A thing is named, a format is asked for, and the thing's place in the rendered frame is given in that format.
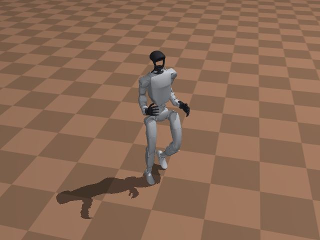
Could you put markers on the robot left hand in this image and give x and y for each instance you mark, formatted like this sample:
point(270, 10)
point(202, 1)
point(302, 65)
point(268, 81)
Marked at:
point(185, 107)

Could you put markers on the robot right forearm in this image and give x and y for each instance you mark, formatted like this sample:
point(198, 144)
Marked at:
point(143, 106)

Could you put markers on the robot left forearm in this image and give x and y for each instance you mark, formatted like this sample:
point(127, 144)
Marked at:
point(174, 100)

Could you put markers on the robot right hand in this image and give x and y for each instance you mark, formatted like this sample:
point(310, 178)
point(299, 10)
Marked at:
point(150, 111)

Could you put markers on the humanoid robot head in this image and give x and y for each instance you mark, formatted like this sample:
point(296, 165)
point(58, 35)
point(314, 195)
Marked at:
point(157, 56)

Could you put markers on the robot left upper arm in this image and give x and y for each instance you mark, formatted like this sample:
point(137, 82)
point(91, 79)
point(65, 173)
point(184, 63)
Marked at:
point(173, 75)

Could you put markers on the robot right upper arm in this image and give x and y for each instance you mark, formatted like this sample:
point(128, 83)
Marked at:
point(144, 81)

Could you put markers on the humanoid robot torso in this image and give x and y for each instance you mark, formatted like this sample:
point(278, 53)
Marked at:
point(159, 91)

